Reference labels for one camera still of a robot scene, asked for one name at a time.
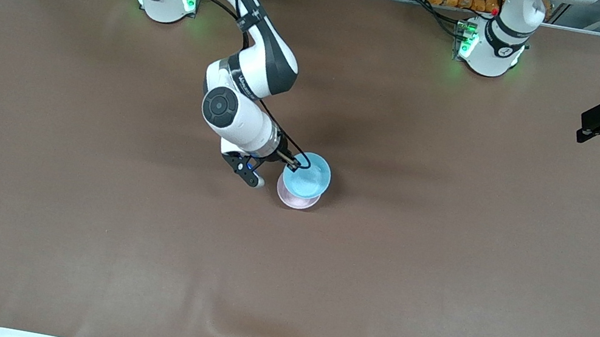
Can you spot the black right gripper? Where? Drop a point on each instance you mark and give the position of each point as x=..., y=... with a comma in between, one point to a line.
x=282, y=151

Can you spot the blue bowl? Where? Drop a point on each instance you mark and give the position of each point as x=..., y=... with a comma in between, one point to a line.
x=307, y=177

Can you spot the pink bowl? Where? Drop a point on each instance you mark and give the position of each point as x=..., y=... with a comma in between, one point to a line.
x=294, y=201

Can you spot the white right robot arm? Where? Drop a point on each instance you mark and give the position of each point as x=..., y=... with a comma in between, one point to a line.
x=249, y=125

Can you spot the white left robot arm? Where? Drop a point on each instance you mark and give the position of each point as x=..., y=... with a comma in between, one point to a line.
x=497, y=49

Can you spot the brown table mat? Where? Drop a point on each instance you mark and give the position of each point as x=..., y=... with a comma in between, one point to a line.
x=279, y=288

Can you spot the small red knob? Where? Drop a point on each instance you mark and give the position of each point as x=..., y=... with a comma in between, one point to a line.
x=494, y=11

